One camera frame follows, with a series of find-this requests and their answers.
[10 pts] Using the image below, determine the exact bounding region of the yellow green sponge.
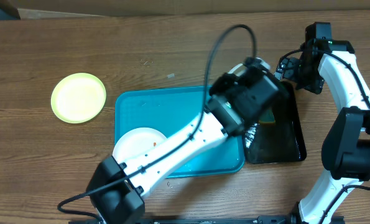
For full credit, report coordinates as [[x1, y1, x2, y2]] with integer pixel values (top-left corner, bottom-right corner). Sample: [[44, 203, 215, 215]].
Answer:
[[258, 108, 275, 124]]

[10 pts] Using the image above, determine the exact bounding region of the white plate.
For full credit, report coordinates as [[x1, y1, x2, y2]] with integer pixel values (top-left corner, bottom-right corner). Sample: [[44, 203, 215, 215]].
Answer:
[[228, 63, 246, 76], [113, 128, 167, 162]]

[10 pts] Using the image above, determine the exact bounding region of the yellow-green plate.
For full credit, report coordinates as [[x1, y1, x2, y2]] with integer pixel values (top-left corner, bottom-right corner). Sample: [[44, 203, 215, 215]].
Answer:
[[50, 73, 106, 124]]

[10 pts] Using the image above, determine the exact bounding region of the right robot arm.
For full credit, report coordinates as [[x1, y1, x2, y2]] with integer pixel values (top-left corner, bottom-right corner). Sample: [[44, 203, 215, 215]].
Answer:
[[275, 22, 370, 224]]

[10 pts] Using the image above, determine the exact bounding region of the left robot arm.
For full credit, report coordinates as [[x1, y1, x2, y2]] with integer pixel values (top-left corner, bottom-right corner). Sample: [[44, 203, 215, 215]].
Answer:
[[87, 59, 288, 223]]

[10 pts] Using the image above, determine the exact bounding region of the black water tray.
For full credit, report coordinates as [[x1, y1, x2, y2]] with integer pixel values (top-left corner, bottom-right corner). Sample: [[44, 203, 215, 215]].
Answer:
[[243, 82, 307, 164]]

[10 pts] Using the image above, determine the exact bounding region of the blue plastic tray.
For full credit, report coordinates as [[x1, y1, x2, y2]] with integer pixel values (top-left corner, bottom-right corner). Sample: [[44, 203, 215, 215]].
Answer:
[[114, 86, 245, 178]]

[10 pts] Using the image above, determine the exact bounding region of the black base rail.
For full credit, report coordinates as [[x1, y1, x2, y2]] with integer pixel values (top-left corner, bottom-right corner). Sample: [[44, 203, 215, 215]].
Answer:
[[68, 215, 344, 224]]

